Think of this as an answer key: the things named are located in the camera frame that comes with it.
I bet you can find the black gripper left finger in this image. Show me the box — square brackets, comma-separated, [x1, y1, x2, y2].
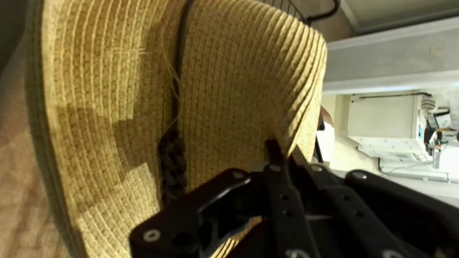
[127, 139, 320, 258]

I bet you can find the white toaster oven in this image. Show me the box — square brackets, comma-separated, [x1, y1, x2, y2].
[345, 91, 459, 180]

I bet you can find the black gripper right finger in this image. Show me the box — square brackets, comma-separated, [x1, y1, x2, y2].
[288, 146, 459, 258]

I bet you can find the brown straw hat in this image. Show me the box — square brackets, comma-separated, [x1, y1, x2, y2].
[26, 0, 328, 258]

